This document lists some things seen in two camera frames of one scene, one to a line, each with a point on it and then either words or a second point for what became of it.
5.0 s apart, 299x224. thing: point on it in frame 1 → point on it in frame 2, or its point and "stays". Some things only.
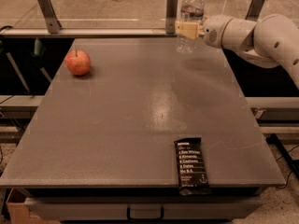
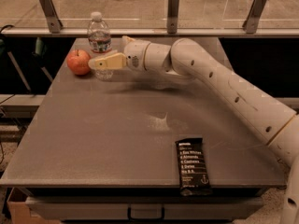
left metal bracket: (51, 19) stays
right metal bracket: (256, 6) stays
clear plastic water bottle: (192, 7) → (99, 40)
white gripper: (212, 31) → (135, 54)
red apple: (78, 62) stays
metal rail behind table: (89, 33) stays
